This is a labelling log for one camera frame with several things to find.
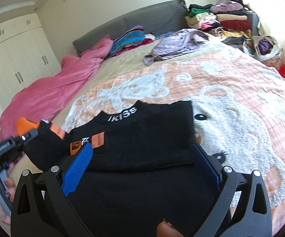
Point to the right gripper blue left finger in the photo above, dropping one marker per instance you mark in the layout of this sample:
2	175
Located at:
73	174

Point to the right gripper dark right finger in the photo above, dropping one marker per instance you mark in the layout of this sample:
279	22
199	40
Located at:
208	168

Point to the black IKISS sweater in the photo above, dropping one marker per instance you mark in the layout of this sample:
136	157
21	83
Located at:
141	171

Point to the bag with purple clothes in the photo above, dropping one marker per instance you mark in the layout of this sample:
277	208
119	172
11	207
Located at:
262	47

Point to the pile of folded clothes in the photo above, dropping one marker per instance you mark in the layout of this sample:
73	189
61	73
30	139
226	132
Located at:
230	22

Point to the striped folded clothes stack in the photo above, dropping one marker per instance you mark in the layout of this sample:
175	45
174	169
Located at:
131	39

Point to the right hand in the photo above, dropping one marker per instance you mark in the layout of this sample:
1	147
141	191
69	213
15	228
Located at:
166	229

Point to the orange white bear quilt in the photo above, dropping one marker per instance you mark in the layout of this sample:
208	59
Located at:
244	104

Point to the pink blanket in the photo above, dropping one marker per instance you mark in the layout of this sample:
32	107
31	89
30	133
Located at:
47	97

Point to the cream wardrobe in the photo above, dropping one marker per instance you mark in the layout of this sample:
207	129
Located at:
25	56

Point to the lilac crumpled garment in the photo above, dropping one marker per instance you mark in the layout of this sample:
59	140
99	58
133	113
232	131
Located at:
180	43

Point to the beige bed sheet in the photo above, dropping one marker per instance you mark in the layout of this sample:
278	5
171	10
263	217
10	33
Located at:
120	82

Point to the grey quilted headboard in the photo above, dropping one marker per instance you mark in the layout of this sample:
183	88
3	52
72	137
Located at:
155	19

